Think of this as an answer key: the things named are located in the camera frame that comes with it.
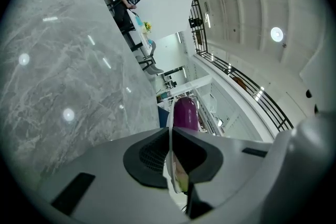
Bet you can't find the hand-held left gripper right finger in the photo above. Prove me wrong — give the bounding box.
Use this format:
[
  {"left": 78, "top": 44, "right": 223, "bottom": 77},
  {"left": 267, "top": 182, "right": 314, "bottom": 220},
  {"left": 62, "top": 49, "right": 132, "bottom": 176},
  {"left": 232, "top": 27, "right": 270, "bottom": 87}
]
[{"left": 172, "top": 127, "right": 279, "bottom": 224}]

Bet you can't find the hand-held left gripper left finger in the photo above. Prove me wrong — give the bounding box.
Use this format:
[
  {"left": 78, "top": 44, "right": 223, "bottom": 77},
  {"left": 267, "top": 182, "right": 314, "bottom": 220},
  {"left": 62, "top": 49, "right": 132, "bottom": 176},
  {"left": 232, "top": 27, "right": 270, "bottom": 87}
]
[{"left": 38, "top": 127, "right": 190, "bottom": 224}]

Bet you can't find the purple eggplant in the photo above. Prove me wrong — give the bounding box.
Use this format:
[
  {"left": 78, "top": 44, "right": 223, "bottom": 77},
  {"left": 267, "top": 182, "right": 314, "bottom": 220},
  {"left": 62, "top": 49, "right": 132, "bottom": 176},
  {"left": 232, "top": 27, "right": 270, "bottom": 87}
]
[{"left": 172, "top": 95, "right": 200, "bottom": 192}]

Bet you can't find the blue chair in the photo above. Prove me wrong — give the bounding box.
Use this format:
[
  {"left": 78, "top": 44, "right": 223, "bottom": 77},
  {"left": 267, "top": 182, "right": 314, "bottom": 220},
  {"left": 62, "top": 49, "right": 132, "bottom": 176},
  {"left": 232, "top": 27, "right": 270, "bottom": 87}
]
[{"left": 157, "top": 106, "right": 169, "bottom": 129}]

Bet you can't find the black metal railing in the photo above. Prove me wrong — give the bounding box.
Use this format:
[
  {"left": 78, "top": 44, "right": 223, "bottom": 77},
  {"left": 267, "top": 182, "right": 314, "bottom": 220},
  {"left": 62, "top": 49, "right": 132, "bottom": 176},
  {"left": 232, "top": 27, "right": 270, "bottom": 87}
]
[{"left": 188, "top": 0, "right": 295, "bottom": 132}]

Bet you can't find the grey marble table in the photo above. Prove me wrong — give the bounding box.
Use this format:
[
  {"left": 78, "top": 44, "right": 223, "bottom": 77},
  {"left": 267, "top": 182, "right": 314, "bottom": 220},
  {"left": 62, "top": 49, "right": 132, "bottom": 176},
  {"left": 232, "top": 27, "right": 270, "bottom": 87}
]
[{"left": 0, "top": 0, "right": 169, "bottom": 192}]

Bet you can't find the white dining table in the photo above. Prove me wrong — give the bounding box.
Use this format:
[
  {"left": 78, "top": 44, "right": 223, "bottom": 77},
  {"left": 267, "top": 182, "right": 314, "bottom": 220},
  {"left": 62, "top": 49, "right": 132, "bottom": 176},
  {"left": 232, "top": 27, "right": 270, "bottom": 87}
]
[{"left": 126, "top": 9, "right": 153, "bottom": 56}]

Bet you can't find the round ceiling lamp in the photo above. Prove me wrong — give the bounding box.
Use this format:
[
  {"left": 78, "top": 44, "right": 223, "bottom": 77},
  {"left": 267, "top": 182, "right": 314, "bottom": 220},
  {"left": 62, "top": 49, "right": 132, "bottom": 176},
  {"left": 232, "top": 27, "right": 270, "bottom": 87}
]
[{"left": 270, "top": 26, "right": 285, "bottom": 42}]

